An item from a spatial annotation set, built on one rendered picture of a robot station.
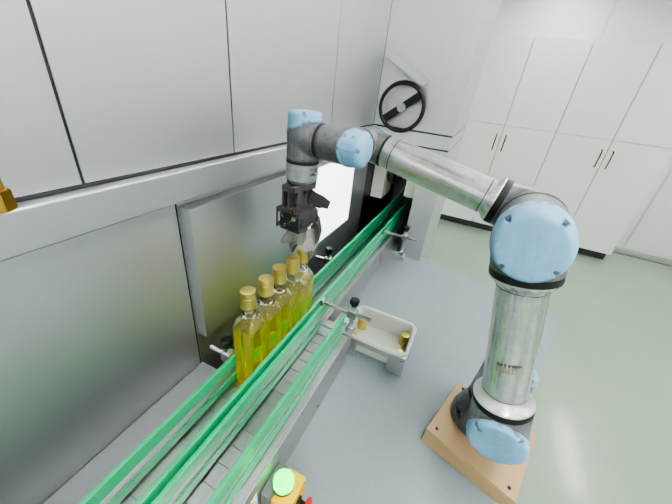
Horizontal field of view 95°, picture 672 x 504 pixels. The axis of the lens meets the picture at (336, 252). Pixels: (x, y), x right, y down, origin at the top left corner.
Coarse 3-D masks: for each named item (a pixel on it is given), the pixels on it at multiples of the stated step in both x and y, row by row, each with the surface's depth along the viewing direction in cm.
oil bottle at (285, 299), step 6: (276, 294) 77; (282, 294) 77; (288, 294) 79; (276, 300) 77; (282, 300) 77; (288, 300) 79; (282, 306) 77; (288, 306) 80; (282, 312) 78; (288, 312) 81; (282, 318) 79; (288, 318) 82; (282, 324) 80; (288, 324) 83; (282, 330) 81; (288, 330) 84; (282, 336) 82
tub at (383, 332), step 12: (360, 312) 116; (372, 312) 115; (384, 312) 114; (372, 324) 117; (384, 324) 115; (396, 324) 113; (408, 324) 110; (360, 336) 112; (372, 336) 113; (384, 336) 113; (396, 336) 114; (384, 348) 99; (408, 348) 100
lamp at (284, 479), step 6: (276, 474) 64; (282, 474) 64; (288, 474) 64; (276, 480) 63; (282, 480) 63; (288, 480) 63; (294, 480) 65; (276, 486) 62; (282, 486) 62; (288, 486) 62; (276, 492) 62; (282, 492) 62; (288, 492) 63
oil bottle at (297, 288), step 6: (288, 282) 82; (294, 282) 82; (300, 282) 83; (288, 288) 82; (294, 288) 81; (300, 288) 83; (294, 294) 82; (300, 294) 84; (294, 300) 82; (300, 300) 85; (294, 306) 83; (300, 306) 87; (294, 312) 85; (300, 312) 88; (294, 318) 86; (300, 318) 89; (294, 324) 87
